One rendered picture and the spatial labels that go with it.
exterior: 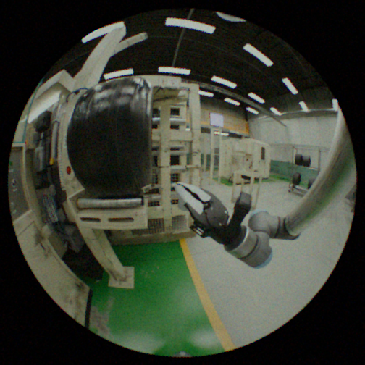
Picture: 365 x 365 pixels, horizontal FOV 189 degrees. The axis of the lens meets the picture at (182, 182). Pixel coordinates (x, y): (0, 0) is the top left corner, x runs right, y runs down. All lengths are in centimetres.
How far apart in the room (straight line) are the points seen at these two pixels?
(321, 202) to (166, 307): 110
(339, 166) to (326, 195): 6
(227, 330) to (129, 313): 76
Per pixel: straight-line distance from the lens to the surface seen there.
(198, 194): 25
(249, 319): 120
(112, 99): 33
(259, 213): 43
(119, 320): 118
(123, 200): 45
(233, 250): 29
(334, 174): 25
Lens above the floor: 107
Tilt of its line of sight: 14 degrees down
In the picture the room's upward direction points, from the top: straight up
